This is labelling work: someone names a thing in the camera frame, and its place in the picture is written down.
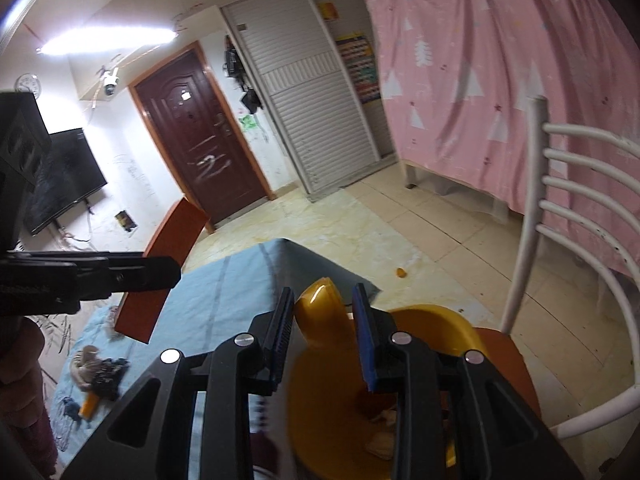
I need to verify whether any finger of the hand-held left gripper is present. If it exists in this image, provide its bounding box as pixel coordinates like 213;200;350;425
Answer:
75;255;182;307

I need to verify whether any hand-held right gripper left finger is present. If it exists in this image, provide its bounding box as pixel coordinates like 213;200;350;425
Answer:
60;287;296;480

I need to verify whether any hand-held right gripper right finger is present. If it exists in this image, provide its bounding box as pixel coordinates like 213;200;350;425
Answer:
351;283;586;480

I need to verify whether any yellow plastic cup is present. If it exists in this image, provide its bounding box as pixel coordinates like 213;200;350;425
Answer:
293;276;353;348

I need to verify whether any orange cardboard box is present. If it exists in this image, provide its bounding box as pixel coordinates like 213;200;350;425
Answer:
114;197;211;345

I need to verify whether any yellow plastic basin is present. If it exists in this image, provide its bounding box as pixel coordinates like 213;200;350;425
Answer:
285;304;488;478

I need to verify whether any person's left forearm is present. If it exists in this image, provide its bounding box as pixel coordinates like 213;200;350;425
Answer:
0;316;60;478

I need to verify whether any light blue tablecloth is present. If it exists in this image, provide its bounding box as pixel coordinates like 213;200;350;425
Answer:
47;237;381;480

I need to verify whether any orange tube bottle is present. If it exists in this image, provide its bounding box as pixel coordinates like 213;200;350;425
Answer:
78;394;101;421

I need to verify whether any ceiling tube light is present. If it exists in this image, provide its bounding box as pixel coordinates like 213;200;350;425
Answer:
37;22;181;56

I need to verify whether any dark brown door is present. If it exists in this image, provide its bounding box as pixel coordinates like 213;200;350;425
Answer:
129;42;276;233

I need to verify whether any small black hanging bag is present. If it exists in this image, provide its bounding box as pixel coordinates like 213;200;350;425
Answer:
240;87;262;115

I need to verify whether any white metal chair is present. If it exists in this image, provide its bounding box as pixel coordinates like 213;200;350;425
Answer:
470;95;640;480

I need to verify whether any pink printed curtain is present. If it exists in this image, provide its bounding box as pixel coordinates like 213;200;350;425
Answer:
362;0;640;276

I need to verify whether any colourful grid poster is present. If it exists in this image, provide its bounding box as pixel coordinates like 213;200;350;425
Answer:
334;34;382;106

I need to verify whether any black wall television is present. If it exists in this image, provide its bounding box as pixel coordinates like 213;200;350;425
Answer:
25;127;108;237

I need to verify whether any round wall clock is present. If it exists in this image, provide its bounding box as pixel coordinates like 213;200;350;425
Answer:
15;73;41;98

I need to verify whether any white rope bundle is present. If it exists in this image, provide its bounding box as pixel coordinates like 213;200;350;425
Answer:
70;345;103;391

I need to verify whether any white security camera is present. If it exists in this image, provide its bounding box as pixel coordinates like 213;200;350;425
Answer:
100;67;121;97

